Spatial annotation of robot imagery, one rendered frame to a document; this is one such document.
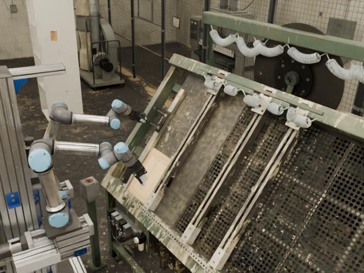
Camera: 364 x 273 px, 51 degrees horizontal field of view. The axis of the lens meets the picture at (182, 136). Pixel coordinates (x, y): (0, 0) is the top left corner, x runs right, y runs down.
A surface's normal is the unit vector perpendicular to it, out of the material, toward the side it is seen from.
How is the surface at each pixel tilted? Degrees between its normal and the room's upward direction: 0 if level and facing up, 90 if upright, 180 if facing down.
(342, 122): 51
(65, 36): 90
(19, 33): 90
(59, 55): 90
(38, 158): 82
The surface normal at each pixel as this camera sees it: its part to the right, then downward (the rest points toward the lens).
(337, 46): -0.79, 0.25
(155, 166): -0.60, -0.36
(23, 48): 0.50, 0.40
